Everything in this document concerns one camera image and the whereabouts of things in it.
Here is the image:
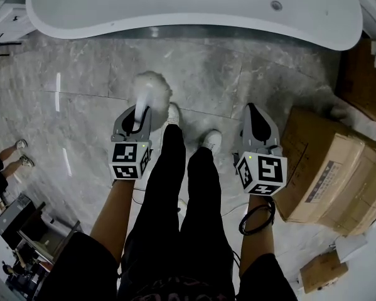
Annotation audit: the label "small cardboard box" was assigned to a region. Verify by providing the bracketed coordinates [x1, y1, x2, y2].
[299, 251, 349, 294]

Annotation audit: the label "person's white shoe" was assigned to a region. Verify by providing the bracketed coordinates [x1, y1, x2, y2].
[165, 102, 182, 127]
[201, 129, 223, 156]

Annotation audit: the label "taped cardboard box with label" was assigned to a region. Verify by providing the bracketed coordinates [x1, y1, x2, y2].
[274, 105, 376, 236]

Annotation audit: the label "person's black printed shirt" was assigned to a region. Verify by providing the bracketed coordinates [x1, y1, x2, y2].
[45, 232, 299, 301]

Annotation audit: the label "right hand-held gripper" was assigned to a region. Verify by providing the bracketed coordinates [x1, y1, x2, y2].
[234, 103, 288, 196]

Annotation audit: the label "person's right forearm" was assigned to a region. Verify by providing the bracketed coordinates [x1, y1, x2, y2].
[239, 194, 276, 276]

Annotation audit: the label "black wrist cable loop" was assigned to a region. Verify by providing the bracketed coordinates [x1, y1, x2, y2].
[239, 199, 276, 236]

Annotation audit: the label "cluttered dark desk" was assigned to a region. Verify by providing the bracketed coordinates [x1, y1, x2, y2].
[0, 193, 82, 301]

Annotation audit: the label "white vanity cabinet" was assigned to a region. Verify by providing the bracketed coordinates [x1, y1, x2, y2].
[0, 0, 35, 45]

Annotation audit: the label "white bathtub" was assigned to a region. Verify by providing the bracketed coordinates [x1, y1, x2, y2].
[26, 0, 363, 51]

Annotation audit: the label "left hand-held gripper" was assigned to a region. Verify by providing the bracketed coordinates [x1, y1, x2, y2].
[109, 104, 153, 180]

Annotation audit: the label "person's black trousers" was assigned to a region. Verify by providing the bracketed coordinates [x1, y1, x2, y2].
[121, 124, 237, 301]

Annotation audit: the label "person's left white shoe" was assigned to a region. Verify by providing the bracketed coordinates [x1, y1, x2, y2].
[165, 102, 182, 127]

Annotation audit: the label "plain brown cardboard box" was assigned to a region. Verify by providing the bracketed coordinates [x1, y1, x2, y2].
[335, 38, 376, 119]

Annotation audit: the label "person's left forearm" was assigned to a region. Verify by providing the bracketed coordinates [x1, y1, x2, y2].
[90, 179, 137, 263]

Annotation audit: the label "person's right white shoe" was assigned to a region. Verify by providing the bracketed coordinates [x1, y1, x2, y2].
[201, 129, 223, 156]

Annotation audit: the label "white fluffy duster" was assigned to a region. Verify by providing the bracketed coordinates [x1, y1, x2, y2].
[132, 70, 173, 132]

